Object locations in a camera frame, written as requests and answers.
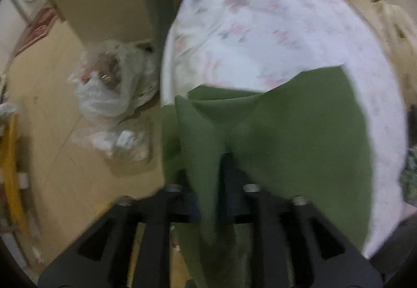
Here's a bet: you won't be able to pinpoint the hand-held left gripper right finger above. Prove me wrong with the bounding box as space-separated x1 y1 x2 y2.
221 152 384 288

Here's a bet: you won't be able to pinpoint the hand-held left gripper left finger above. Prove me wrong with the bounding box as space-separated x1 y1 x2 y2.
38 184 203 288

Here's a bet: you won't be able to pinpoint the green pants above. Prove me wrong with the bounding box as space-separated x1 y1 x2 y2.
161 65 374 288

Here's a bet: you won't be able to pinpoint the crumpled clear plastic bag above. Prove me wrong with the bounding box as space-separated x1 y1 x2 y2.
66 39 161 120

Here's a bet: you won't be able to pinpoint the yellow wooden rack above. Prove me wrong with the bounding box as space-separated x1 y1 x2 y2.
0 111 34 237

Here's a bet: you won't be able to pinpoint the dark patterned cloth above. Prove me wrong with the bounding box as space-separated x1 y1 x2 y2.
402 147 417 203

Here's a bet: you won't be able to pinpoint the floral white bed sheet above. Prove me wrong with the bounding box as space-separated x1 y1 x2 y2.
161 0 410 260

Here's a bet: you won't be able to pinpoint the red patterned rug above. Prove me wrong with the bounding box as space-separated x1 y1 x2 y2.
13 3 68 58

